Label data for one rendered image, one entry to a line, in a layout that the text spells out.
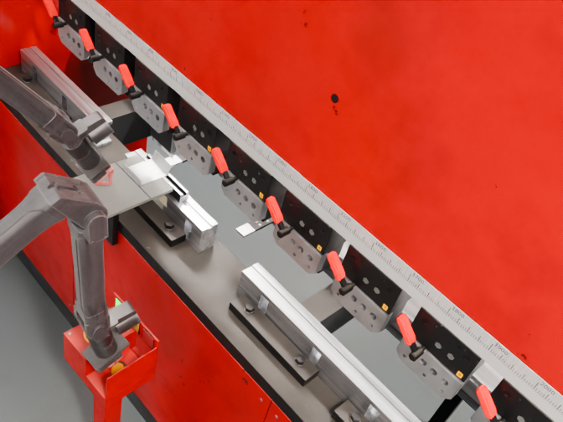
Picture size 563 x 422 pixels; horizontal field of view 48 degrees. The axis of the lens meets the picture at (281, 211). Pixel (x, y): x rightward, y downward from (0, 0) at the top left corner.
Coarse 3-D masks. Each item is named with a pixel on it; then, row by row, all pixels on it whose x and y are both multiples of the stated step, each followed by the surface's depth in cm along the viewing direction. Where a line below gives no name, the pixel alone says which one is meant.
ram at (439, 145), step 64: (128, 0) 163; (192, 0) 144; (256, 0) 129; (320, 0) 117; (384, 0) 107; (448, 0) 99; (512, 0) 92; (192, 64) 153; (256, 64) 137; (320, 64) 123; (384, 64) 112; (448, 64) 103; (512, 64) 95; (256, 128) 145; (320, 128) 130; (384, 128) 118; (448, 128) 107; (512, 128) 99; (384, 192) 123; (448, 192) 112; (512, 192) 103; (448, 256) 118; (512, 256) 108; (448, 320) 124; (512, 320) 112; (512, 384) 118
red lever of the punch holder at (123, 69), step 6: (120, 66) 171; (126, 66) 171; (120, 72) 171; (126, 72) 171; (126, 78) 171; (126, 84) 171; (132, 84) 172; (132, 90) 172; (132, 96) 171; (138, 96) 172
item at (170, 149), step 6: (150, 132) 186; (156, 132) 183; (162, 132) 181; (174, 132) 177; (156, 138) 184; (162, 138) 182; (168, 138) 179; (162, 144) 183; (168, 144) 181; (174, 144) 181; (168, 150) 182; (174, 150) 182
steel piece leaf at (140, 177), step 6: (144, 162) 192; (150, 162) 192; (126, 168) 187; (132, 168) 189; (138, 168) 189; (144, 168) 190; (150, 168) 190; (156, 168) 191; (132, 174) 185; (138, 174) 188; (144, 174) 188; (150, 174) 189; (156, 174) 189; (162, 174) 190; (138, 180) 184; (144, 180) 186; (150, 180) 187
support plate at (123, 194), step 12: (120, 168) 188; (84, 180) 181; (108, 180) 183; (120, 180) 184; (156, 180) 188; (96, 192) 179; (108, 192) 180; (120, 192) 181; (132, 192) 182; (156, 192) 184; (168, 192) 186; (108, 204) 176; (120, 204) 177; (132, 204) 178; (108, 216) 174
